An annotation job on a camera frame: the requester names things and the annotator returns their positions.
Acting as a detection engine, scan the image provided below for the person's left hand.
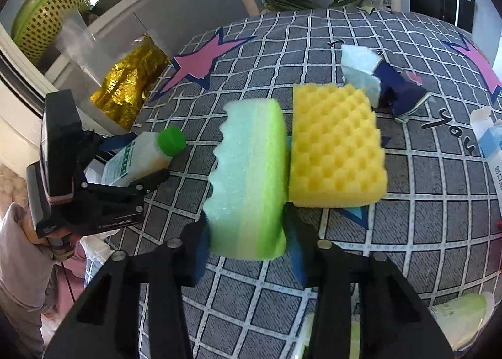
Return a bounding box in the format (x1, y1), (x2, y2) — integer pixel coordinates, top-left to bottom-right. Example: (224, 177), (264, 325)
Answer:
(21, 220), (81, 263)

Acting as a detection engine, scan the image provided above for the green sponge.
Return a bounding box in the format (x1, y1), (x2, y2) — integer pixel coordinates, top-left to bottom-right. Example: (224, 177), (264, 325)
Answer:
(203, 98), (289, 261)

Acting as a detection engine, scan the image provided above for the green plastic colander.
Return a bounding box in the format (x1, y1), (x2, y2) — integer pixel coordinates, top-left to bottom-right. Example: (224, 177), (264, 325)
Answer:
(11, 0), (92, 64)

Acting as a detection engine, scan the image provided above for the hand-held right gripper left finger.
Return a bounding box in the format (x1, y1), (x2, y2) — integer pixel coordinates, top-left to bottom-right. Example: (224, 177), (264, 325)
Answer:
(43, 218), (210, 359)

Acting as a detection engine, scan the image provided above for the yellow dimpled sponge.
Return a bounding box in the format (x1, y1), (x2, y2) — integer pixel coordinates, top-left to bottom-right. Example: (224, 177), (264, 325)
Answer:
(288, 84), (388, 209)

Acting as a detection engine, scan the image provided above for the gold foil bag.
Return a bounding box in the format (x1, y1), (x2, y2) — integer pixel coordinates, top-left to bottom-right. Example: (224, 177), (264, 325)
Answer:
(90, 35), (171, 128)

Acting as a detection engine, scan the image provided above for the light blue white carton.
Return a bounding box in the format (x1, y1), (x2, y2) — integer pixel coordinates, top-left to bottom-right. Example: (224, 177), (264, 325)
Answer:
(470, 107), (502, 203)

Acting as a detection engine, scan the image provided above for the person's left forearm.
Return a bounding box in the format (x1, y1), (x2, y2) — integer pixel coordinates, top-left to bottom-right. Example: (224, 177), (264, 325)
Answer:
(0, 202), (59, 344)

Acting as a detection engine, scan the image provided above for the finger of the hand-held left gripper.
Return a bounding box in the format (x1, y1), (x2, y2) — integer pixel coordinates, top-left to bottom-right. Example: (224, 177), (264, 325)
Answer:
(83, 168), (172, 208)
(78, 129), (136, 169)

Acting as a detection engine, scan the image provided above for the grey checked star tablecloth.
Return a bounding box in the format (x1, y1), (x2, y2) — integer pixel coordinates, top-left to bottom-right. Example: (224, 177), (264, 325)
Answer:
(84, 6), (502, 359)

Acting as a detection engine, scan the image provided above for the green capped juice bottle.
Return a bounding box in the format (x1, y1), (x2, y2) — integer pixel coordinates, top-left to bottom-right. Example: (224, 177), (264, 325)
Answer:
(101, 126), (187, 187)

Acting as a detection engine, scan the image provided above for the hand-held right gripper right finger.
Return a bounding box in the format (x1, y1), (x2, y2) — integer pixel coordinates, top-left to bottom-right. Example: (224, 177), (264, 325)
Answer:
(283, 204), (456, 359)

